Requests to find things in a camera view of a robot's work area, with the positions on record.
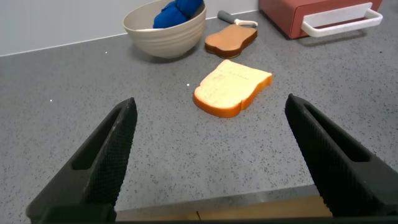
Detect blue cloth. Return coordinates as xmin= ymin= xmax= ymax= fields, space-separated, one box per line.
xmin=152 ymin=0 xmax=205 ymax=29

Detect grey handled white peeler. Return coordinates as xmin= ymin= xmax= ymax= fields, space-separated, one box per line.
xmin=217 ymin=10 xmax=259 ymax=28

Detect red drawer with white handle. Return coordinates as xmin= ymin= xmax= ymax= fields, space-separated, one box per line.
xmin=292 ymin=0 xmax=384 ymax=39

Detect white bread slice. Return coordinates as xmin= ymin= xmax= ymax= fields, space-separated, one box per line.
xmin=193 ymin=59 xmax=274 ymax=119

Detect beige ribbed bowl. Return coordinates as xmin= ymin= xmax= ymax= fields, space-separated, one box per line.
xmin=123 ymin=0 xmax=207 ymax=59

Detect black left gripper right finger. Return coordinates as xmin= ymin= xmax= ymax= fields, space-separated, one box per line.
xmin=285 ymin=93 xmax=398 ymax=218

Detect red drawer casing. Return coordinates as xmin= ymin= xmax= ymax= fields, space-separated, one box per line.
xmin=258 ymin=0 xmax=384 ymax=40

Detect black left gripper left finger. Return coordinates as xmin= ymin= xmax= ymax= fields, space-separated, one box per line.
xmin=26 ymin=97 xmax=138 ymax=222

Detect brown toast slice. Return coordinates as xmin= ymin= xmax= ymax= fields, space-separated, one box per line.
xmin=204 ymin=24 xmax=258 ymax=60

